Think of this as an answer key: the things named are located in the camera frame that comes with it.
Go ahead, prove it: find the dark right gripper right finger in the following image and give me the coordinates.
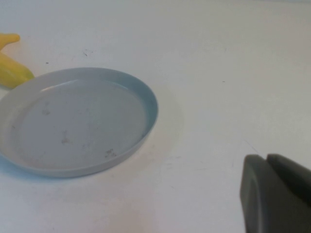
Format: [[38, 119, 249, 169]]
[[266, 153, 311, 202]]

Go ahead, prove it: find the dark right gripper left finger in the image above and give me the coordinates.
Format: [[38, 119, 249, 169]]
[[240, 154, 311, 233]]

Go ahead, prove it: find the yellow banana vivid green tip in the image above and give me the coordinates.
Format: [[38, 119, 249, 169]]
[[0, 33, 35, 88]]

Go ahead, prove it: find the pale blue round plate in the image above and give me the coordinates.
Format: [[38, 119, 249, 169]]
[[0, 67, 159, 179]]

